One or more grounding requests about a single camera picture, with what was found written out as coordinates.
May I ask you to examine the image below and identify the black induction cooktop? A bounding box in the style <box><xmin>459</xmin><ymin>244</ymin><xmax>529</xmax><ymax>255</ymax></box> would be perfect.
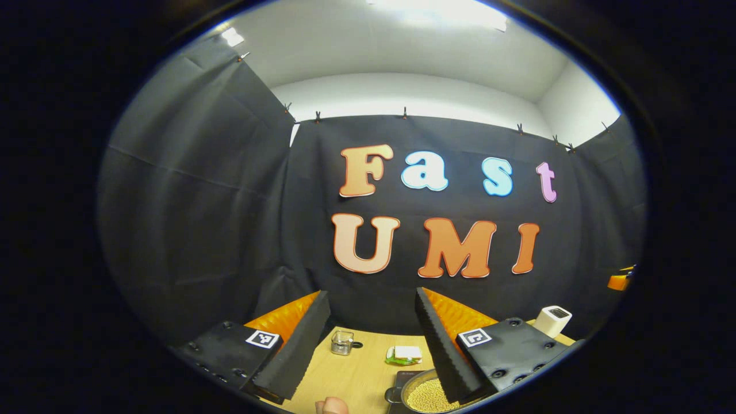
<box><xmin>386</xmin><ymin>370</ymin><xmax>429</xmax><ymax>414</ymax></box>

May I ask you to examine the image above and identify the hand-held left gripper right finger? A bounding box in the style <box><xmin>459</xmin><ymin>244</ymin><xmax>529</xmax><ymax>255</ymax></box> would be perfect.
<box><xmin>414</xmin><ymin>286</ymin><xmax>577</xmax><ymax>405</ymax></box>

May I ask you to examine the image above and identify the glass mug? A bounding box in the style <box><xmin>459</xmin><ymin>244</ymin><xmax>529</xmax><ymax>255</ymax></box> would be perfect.
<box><xmin>331</xmin><ymin>330</ymin><xmax>363</xmax><ymax>356</ymax></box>

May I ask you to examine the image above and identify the ceiling light panel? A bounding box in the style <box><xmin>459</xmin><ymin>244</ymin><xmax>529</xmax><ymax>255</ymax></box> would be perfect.
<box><xmin>368</xmin><ymin>0</ymin><xmax>510</xmax><ymax>33</ymax></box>

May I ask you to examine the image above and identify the white toaster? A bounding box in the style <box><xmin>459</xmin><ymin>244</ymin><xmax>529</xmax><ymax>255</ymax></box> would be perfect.
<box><xmin>532</xmin><ymin>305</ymin><xmax>573</xmax><ymax>339</ymax></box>

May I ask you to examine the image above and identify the sandwich on green plate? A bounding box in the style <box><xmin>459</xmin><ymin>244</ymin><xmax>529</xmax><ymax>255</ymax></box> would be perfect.
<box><xmin>385</xmin><ymin>345</ymin><xmax>424</xmax><ymax>366</ymax></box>

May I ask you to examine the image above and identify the steel pot with black handle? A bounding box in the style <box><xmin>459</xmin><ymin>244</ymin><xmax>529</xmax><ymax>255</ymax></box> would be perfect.
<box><xmin>384</xmin><ymin>368</ymin><xmax>486</xmax><ymax>414</ymax></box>

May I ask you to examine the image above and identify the pile of yellow soybeans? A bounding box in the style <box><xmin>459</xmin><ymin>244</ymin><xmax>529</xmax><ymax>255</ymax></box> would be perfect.
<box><xmin>406</xmin><ymin>377</ymin><xmax>461</xmax><ymax>413</ymax></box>

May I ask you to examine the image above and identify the black backdrop cloth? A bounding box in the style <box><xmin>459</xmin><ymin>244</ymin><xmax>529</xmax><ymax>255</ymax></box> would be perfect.
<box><xmin>97</xmin><ymin>36</ymin><xmax>647</xmax><ymax>347</ymax></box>

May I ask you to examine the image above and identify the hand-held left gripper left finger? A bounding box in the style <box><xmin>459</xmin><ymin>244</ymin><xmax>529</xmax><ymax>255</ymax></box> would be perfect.
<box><xmin>174</xmin><ymin>289</ymin><xmax>332</xmax><ymax>405</ymax></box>

